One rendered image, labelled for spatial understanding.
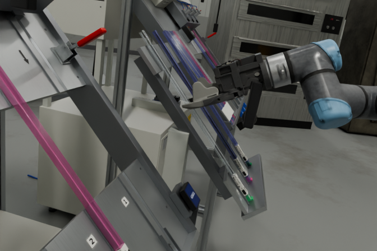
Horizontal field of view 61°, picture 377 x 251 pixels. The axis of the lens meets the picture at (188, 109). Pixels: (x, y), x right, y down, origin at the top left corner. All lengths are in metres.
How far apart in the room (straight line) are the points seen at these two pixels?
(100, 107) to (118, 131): 0.06
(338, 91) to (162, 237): 0.44
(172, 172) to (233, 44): 2.88
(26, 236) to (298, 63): 0.72
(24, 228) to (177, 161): 0.41
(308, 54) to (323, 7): 3.50
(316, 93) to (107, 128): 0.43
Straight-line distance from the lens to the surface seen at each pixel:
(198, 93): 0.74
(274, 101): 4.11
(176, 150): 0.92
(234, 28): 3.73
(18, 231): 0.88
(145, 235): 0.59
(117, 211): 0.56
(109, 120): 0.67
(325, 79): 0.71
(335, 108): 0.69
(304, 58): 0.74
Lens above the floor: 1.14
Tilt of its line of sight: 16 degrees down
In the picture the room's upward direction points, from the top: 9 degrees clockwise
